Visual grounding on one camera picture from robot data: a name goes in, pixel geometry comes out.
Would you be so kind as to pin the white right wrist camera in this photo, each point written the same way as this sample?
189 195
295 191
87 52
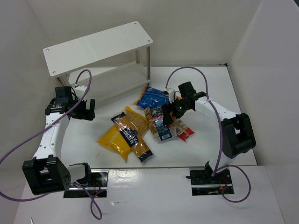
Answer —
171 93

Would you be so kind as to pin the blue and orange pasta bag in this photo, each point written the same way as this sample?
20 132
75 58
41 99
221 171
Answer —
151 100

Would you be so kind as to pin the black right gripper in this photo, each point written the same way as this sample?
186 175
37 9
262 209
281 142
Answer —
170 111

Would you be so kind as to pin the yellow fusilli pasta bag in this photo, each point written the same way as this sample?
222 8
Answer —
113 140

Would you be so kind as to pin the spaghetti bag with navy ends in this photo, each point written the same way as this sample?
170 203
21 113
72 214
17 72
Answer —
132 136

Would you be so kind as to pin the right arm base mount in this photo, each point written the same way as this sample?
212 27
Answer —
204 185

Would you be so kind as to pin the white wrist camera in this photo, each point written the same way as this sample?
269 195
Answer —
171 93
80 90

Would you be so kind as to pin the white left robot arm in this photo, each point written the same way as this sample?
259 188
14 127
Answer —
45 172

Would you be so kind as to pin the white two-tier shelf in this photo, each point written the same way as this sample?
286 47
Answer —
118 58

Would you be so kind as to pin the fusilli bag with dark label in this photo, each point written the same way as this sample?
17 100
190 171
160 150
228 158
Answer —
159 131

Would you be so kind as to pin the red spaghetti packet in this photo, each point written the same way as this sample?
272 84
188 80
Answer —
183 131

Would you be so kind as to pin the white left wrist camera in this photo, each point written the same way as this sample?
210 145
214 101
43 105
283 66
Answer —
80 90

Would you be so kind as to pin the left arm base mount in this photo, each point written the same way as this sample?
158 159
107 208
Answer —
96 186

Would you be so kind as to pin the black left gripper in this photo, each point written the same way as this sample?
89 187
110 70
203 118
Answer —
86 109

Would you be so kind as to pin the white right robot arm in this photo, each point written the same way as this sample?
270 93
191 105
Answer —
236 133

